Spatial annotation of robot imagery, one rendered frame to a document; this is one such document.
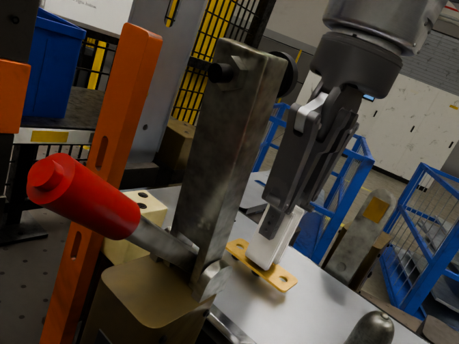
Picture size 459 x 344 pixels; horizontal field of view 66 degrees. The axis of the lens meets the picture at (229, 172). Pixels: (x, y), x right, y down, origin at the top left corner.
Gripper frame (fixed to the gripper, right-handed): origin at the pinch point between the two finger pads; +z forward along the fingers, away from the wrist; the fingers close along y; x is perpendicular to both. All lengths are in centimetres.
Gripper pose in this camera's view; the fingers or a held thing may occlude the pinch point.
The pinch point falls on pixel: (274, 233)
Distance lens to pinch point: 38.5
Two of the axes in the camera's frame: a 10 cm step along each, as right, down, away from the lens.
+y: 5.7, -0.5, 8.2
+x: -7.4, -4.7, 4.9
